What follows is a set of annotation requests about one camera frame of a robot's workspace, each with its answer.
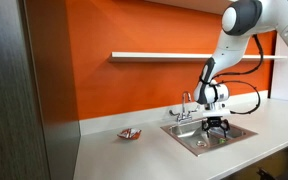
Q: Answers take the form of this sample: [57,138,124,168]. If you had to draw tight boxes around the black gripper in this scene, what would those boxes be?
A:
[202,117,230,138]

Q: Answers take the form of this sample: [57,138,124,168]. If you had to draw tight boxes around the green granola bar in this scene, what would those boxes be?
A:
[219,138,227,144]

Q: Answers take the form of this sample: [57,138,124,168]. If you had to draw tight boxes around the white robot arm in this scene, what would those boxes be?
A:
[194,0,288,106]

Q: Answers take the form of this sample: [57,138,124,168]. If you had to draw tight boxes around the sink drain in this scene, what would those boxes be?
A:
[196,141,207,147]

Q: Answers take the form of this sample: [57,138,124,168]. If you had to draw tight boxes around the stainless steel sink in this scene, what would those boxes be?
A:
[161,120,256,156]

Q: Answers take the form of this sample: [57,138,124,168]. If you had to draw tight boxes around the orange snack wrapper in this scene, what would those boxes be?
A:
[118,128,141,140]

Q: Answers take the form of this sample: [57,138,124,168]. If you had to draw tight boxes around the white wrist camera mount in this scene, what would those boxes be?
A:
[202,102,231,117]

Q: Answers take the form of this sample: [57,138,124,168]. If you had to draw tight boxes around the chrome faucet with handles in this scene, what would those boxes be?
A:
[169,91,192,124]

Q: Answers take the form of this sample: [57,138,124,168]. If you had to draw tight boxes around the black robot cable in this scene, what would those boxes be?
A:
[212,34,264,116]

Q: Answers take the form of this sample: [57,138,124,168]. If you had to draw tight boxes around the white wall shelf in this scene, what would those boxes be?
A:
[108,52,287,63]

